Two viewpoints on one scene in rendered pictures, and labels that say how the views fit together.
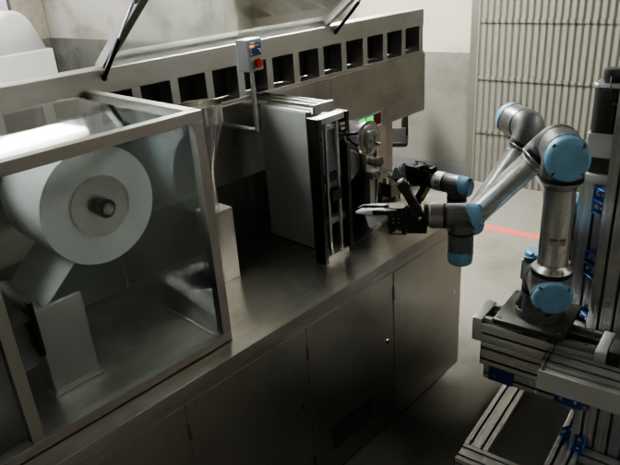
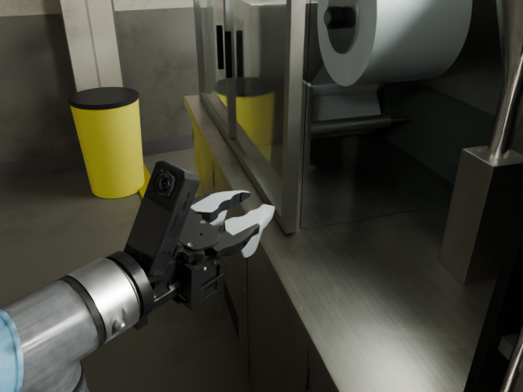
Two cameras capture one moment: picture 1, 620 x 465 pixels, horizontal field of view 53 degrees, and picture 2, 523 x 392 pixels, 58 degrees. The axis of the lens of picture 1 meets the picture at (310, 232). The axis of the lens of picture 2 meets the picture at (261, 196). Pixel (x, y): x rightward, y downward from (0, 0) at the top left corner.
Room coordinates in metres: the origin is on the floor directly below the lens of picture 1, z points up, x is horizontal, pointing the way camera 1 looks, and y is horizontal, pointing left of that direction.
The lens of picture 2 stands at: (1.99, -0.61, 1.52)
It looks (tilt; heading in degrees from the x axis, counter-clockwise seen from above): 28 degrees down; 119
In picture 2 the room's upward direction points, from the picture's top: straight up
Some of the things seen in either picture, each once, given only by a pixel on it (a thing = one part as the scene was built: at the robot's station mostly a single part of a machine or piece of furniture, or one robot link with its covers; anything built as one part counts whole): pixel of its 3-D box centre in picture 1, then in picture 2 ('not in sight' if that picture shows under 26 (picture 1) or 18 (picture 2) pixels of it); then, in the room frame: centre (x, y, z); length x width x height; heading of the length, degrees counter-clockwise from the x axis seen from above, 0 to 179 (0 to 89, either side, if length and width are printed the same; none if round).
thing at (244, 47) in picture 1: (251, 54); not in sight; (2.05, 0.15, 1.66); 0.07 x 0.07 x 0.10; 52
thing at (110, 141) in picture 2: not in sight; (111, 143); (-0.32, 1.50, 0.33); 0.43 x 0.42 x 0.66; 52
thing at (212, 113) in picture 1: (200, 113); not in sight; (1.99, 0.32, 1.50); 0.14 x 0.14 x 0.06
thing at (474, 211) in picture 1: (462, 217); (26, 347); (1.67, -0.45, 1.21); 0.11 x 0.08 x 0.09; 78
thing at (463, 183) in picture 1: (457, 185); not in sight; (2.20, -0.57, 1.11); 0.11 x 0.08 x 0.09; 45
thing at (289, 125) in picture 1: (283, 174); not in sight; (2.30, 0.09, 1.17); 0.34 x 0.05 x 0.54; 45
